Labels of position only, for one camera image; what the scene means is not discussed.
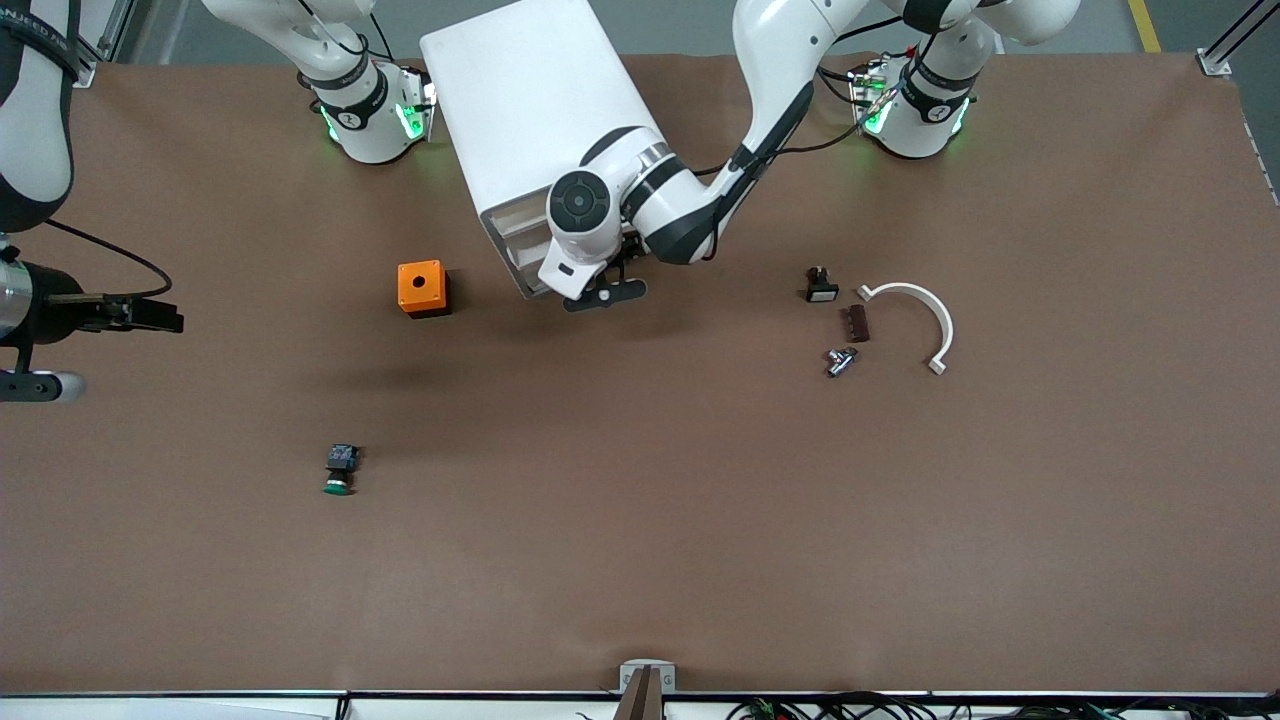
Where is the orange button box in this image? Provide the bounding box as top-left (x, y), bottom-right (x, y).
top-left (397, 260), bottom-right (452, 319)

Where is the green push button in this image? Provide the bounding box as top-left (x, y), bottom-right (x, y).
top-left (322, 443), bottom-right (363, 497)

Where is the brown table mat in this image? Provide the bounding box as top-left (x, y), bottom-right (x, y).
top-left (0, 50), bottom-right (1280, 696)

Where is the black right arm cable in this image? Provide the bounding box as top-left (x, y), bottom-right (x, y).
top-left (40, 215), bottom-right (173, 301)

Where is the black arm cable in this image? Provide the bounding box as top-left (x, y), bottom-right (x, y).
top-left (695, 20), bottom-right (936, 186)
top-left (40, 215), bottom-right (173, 301)

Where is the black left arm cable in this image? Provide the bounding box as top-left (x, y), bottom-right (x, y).
top-left (695, 20), bottom-right (936, 186)

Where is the aluminium frame profile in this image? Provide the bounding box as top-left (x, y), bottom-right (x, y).
top-left (68, 0), bottom-right (138, 89)
top-left (1197, 0), bottom-right (1280, 78)

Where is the black base cable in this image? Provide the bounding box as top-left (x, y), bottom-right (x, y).
top-left (815, 65), bottom-right (871, 111)

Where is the white curved plastic bracket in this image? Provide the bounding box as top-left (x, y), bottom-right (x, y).
top-left (857, 282), bottom-right (955, 377)

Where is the grey metal bracket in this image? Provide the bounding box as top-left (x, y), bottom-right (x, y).
top-left (618, 660), bottom-right (677, 694)

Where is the dark camera mast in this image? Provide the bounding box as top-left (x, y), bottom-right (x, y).
top-left (612, 668), bottom-right (666, 720)

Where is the black cable bundle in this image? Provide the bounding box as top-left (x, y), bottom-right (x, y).
top-left (725, 690), bottom-right (1280, 720)

